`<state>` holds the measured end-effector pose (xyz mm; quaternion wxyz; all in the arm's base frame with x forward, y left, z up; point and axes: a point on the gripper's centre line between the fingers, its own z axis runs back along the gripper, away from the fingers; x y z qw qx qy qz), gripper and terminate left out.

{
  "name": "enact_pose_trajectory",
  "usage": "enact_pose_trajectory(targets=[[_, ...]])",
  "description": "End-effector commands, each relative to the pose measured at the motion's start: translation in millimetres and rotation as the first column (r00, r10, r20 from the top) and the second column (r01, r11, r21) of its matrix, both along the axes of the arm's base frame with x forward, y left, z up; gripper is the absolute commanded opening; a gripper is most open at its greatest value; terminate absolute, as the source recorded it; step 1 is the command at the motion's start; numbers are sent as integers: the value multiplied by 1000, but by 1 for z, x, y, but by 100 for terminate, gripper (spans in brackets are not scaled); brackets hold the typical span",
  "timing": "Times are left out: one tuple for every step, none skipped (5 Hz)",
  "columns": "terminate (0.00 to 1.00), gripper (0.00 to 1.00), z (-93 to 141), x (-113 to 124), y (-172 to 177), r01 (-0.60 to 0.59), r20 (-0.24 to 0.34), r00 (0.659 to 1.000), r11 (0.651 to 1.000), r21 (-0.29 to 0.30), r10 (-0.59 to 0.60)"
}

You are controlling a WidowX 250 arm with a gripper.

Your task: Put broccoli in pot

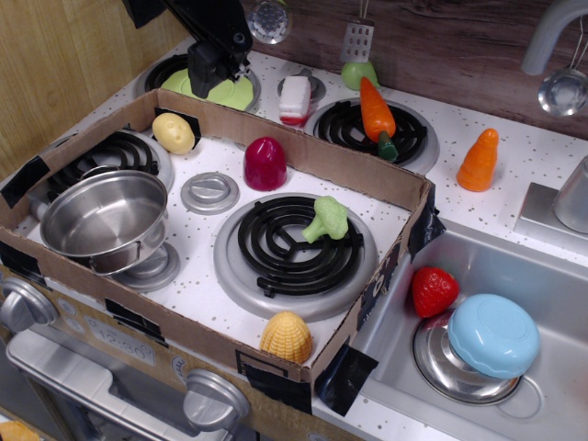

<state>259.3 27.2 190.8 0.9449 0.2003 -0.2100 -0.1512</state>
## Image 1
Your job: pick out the silver oven handle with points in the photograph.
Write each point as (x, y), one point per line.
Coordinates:
(88, 384)

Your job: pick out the black burner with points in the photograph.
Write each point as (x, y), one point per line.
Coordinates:
(157, 74)
(264, 264)
(122, 150)
(415, 139)

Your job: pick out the grey centre stove knob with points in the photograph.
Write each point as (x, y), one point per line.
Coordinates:
(209, 193)

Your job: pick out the silver faucet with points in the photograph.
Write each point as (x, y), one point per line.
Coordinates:
(547, 33)

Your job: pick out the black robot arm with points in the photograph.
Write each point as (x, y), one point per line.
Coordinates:
(222, 37)

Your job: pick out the front left black burner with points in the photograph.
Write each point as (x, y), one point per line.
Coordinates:
(122, 150)

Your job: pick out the green toy broccoli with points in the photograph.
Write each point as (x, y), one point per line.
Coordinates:
(330, 219)

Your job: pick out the front right black burner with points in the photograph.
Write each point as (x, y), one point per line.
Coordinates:
(264, 264)

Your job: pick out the silver right oven knob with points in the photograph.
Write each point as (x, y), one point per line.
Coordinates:
(212, 402)

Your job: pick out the dark red toy beet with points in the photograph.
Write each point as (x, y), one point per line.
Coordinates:
(264, 165)

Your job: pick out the back right black burner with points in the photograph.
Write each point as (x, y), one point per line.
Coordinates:
(415, 139)

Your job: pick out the red toy strawberry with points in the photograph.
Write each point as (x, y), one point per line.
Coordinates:
(434, 290)

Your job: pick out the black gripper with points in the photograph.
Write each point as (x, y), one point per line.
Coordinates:
(209, 66)

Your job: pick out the silver metal pot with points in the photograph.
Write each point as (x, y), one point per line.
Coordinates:
(109, 222)

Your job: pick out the hanging metal strainer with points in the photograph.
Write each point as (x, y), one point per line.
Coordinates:
(270, 22)

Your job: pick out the light blue plastic bowl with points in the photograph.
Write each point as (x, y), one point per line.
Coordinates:
(494, 335)

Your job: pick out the silver sink basin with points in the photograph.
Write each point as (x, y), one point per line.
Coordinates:
(550, 402)

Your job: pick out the green toy pear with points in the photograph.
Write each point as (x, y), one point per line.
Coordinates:
(353, 72)

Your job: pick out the silver left oven knob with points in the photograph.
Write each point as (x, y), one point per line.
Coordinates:
(25, 306)

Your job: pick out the hanging metal grater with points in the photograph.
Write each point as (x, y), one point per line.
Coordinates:
(358, 37)

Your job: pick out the yellow toy potato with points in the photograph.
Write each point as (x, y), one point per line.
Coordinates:
(173, 133)

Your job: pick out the silver metal bowl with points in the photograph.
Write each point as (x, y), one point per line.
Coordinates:
(447, 373)

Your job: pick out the light green plate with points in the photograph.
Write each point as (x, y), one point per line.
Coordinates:
(238, 95)

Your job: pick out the orange toy carrot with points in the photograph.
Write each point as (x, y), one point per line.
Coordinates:
(378, 121)

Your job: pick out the white red toy block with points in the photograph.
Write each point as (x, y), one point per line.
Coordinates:
(293, 114)

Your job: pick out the grey front stove knob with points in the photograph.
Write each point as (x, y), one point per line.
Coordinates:
(156, 272)

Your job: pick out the hanging metal ladle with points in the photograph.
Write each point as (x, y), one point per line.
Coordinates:
(564, 92)

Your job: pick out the silver oven knob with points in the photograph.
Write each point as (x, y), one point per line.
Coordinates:
(25, 306)
(212, 402)

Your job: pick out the orange toy cone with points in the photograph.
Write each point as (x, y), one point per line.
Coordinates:
(477, 169)

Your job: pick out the yellow toy corn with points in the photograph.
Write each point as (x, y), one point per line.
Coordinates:
(287, 336)

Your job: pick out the orange object at corner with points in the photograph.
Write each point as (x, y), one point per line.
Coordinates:
(16, 431)

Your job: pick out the back left black burner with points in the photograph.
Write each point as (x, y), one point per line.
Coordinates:
(157, 74)

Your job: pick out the cardboard fence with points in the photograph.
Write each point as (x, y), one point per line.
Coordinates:
(396, 205)

